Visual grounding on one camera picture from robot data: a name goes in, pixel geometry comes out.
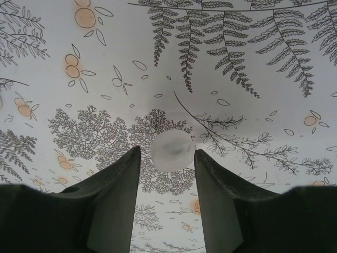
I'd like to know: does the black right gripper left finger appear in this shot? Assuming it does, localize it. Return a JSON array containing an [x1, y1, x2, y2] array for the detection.
[[0, 145, 142, 253]]

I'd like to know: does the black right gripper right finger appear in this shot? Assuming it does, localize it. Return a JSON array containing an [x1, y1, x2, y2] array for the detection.
[[194, 149, 337, 253]]

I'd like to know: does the translucent white bottle cap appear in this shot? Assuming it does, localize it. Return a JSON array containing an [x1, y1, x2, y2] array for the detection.
[[150, 131, 197, 171]]

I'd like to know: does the floral patterned tablecloth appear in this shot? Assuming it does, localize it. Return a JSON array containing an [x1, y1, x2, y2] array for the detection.
[[0, 0, 337, 253]]

